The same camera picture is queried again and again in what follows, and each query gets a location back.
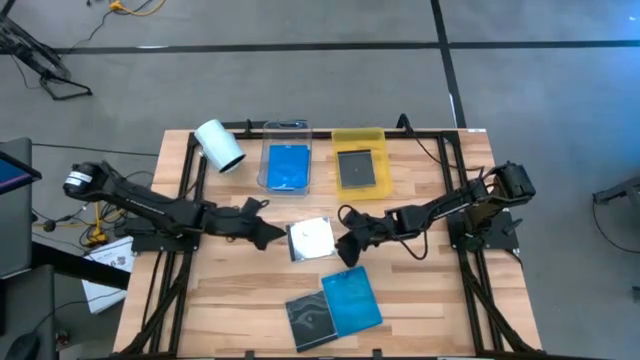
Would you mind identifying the black aluminium table frame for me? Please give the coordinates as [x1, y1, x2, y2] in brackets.
[114, 119, 539, 360]

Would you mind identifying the black computer mouse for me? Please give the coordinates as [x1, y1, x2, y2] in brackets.
[4, 332, 41, 360]

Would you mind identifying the blue-screen monitor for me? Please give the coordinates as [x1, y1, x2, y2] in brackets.
[0, 149, 42, 195]

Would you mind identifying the clear black CD jewel case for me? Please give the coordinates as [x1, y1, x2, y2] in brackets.
[286, 217, 337, 264]
[337, 148, 377, 190]
[284, 289, 339, 353]

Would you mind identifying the clear plastic bin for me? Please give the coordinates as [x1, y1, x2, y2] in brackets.
[257, 119, 314, 197]

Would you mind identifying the dark desk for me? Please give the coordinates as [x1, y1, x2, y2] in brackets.
[0, 242, 132, 360]

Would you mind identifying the dark metal stand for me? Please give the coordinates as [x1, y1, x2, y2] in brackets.
[592, 174, 640, 206]

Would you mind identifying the blue plastic disc case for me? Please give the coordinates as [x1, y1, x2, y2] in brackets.
[266, 144, 311, 191]
[320, 265, 384, 338]

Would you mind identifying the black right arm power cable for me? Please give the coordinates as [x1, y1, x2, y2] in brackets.
[396, 113, 485, 174]

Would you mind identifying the white cardboard box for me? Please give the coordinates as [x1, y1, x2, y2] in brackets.
[81, 234, 136, 315]

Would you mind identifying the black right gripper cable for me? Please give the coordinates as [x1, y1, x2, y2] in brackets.
[337, 203, 430, 261]

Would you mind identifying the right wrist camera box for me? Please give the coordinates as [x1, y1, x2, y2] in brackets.
[334, 234, 365, 269]

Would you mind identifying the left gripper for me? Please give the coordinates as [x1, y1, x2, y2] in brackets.
[202, 198, 289, 252]

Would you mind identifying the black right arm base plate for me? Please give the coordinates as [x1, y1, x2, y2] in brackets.
[447, 209, 524, 251]

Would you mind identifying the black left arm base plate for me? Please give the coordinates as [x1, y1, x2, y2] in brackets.
[130, 219, 204, 253]

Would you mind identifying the yellow floor cable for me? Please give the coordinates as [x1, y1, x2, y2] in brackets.
[108, 0, 166, 17]

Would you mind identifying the yellow cable bundle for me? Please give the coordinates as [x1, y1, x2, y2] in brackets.
[87, 202, 126, 249]

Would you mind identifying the yellow plastic bin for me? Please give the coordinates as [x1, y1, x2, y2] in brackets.
[332, 127, 394, 201]

